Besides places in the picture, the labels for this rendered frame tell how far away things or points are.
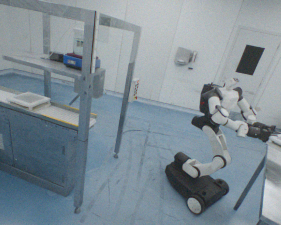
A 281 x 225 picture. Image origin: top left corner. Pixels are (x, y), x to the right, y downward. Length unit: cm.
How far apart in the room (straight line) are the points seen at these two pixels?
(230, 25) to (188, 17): 91
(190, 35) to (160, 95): 152
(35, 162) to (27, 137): 26
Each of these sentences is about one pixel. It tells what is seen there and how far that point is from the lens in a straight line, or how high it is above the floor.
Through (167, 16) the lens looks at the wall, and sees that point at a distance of 482.
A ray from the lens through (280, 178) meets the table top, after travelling 171.
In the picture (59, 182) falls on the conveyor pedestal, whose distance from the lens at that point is 202.
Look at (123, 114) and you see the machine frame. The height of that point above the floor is 67.
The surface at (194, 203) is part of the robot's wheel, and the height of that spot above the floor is 11.
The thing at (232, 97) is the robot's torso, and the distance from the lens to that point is 198.
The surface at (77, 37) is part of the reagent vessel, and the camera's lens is 145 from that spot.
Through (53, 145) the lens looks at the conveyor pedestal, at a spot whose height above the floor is 58.
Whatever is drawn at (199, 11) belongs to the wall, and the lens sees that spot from 488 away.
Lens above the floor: 157
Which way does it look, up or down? 26 degrees down
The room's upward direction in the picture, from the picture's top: 12 degrees clockwise
